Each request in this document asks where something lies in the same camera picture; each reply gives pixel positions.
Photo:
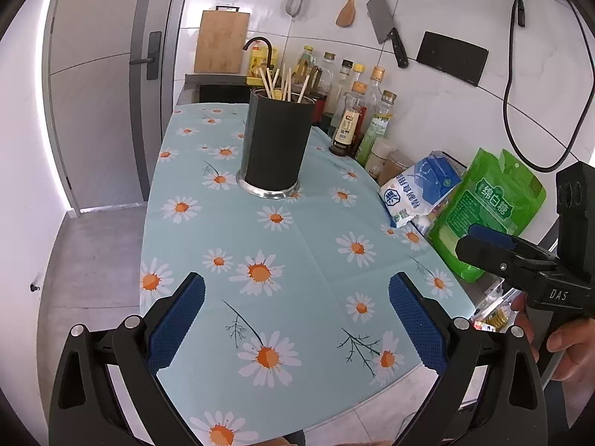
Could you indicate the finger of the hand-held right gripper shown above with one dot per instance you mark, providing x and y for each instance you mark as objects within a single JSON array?
[
  {"x": 488, "y": 234},
  {"x": 483, "y": 253}
]

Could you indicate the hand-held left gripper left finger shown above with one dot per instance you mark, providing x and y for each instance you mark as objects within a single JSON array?
[{"x": 174, "y": 325}]

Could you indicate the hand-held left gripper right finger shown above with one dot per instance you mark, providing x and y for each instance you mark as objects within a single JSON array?
[{"x": 418, "y": 330}]

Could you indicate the black utensil holder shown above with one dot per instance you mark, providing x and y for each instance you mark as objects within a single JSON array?
[{"x": 274, "y": 148}]

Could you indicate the pile of wooden chopsticks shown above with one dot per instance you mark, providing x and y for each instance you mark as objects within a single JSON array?
[{"x": 269, "y": 84}]

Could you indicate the person's right hand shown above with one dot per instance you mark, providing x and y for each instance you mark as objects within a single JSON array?
[{"x": 574, "y": 339}]

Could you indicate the green sugar bag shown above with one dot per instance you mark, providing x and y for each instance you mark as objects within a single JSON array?
[{"x": 488, "y": 204}]

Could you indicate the red yellow packet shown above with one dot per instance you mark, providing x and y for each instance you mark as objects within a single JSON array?
[{"x": 490, "y": 320}]

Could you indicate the blue white salt bag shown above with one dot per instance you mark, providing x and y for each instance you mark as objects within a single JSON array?
[{"x": 418, "y": 186}]

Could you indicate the brown spice jar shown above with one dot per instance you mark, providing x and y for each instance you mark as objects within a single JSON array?
[{"x": 395, "y": 165}]

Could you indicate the daisy printed tablecloth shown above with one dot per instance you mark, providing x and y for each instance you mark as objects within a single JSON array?
[{"x": 302, "y": 265}]

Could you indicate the white lid spice jar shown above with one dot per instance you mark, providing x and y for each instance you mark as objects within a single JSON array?
[{"x": 379, "y": 158}]

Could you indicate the green label bottle gold cap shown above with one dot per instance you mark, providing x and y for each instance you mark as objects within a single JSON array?
[{"x": 379, "y": 125}]

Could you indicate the small sauce bottle gold cap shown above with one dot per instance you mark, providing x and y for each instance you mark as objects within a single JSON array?
[{"x": 348, "y": 125}]

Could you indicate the tall clear bottle gold cap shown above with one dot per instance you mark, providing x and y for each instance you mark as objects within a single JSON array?
[{"x": 377, "y": 74}]

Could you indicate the yellow cap bottle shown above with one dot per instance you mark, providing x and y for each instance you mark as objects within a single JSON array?
[{"x": 358, "y": 68}]

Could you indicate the black cap bottle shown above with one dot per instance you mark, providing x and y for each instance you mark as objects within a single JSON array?
[{"x": 346, "y": 65}]

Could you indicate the grey door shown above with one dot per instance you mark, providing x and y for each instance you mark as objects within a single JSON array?
[{"x": 102, "y": 116}]

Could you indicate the black sink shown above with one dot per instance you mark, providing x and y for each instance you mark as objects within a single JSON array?
[{"x": 218, "y": 88}]

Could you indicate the olive oil bottle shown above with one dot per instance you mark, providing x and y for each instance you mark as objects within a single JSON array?
[{"x": 304, "y": 62}]

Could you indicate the yellow oil bottle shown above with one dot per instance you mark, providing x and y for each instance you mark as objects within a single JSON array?
[{"x": 258, "y": 60}]

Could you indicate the wooden cutting board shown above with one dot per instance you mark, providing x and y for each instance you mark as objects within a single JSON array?
[{"x": 221, "y": 42}]

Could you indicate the black faucet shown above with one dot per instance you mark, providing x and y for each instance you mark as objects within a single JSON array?
[{"x": 258, "y": 39}]

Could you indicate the black wall panel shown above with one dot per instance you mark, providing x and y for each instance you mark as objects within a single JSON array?
[{"x": 453, "y": 58}]

